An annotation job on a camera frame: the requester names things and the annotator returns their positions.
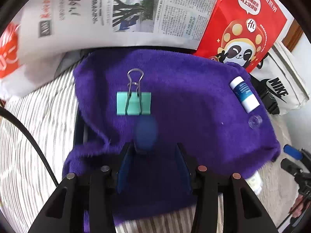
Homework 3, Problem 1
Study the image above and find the blue cap small jar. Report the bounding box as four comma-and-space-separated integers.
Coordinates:
134, 115, 158, 154

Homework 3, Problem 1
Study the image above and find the clear plastic cap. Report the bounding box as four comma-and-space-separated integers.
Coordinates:
248, 115, 263, 129

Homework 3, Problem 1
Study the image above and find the green binder clip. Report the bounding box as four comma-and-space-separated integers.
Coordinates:
116, 68, 151, 116

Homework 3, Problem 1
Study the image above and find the blue white lotion bottle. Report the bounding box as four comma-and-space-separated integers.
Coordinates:
229, 76, 260, 113

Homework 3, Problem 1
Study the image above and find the person's right hand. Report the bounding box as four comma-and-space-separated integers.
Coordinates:
289, 194, 310, 218

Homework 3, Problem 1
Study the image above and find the white Nike waist bag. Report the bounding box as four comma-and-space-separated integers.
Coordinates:
247, 41, 309, 116

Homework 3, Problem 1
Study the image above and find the purple fleece towel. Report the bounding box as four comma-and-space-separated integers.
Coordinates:
63, 48, 280, 224

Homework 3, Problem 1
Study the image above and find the red panda paper bag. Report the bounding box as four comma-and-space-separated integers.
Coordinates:
195, 0, 287, 72

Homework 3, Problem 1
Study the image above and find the white plastic shopping bag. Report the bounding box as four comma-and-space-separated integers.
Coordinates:
1, 22, 82, 101

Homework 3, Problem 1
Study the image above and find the folded newspaper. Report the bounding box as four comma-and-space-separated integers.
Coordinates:
18, 0, 217, 63

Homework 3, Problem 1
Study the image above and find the brown wooden door frame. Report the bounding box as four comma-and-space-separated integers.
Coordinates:
282, 19, 303, 52

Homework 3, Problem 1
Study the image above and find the black cable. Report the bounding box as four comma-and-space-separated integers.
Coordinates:
0, 106, 60, 187

